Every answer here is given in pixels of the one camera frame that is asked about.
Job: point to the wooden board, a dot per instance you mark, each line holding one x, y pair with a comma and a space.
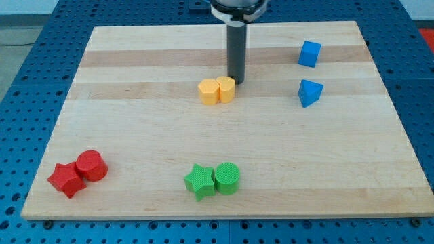
134, 99

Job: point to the blue cube block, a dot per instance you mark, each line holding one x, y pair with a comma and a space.
309, 54

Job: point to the yellow hexagon block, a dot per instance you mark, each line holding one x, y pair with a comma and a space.
209, 91

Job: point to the yellow heart block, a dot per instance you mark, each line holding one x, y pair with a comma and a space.
227, 88

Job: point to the green cylinder block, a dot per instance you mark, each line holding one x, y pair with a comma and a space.
227, 176

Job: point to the green star block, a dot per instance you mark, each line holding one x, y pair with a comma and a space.
200, 181

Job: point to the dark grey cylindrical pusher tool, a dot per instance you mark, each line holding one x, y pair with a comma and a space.
236, 51

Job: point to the blue triangular prism block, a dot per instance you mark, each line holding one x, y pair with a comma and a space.
309, 92

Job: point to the red cylinder block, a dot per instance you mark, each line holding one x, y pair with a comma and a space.
91, 165

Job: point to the red star block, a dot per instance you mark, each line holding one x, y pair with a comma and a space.
67, 179

